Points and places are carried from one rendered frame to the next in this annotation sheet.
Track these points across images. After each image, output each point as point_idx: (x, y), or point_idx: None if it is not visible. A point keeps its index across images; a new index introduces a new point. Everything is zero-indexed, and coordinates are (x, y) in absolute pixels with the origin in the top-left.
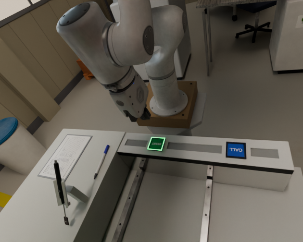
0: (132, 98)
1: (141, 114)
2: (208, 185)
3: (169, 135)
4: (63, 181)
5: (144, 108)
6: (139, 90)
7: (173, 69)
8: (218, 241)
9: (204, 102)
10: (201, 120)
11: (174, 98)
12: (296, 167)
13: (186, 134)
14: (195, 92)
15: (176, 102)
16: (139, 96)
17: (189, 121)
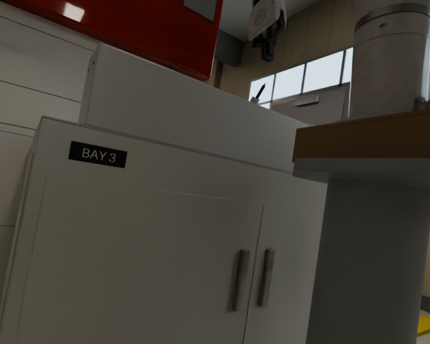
0: (252, 16)
1: (249, 37)
2: None
3: (259, 105)
4: (253, 97)
5: (254, 33)
6: (261, 13)
7: (367, 15)
8: None
9: (382, 159)
10: (298, 160)
11: (351, 95)
12: (52, 117)
13: (324, 235)
14: (428, 134)
15: (353, 111)
16: (258, 18)
17: (301, 147)
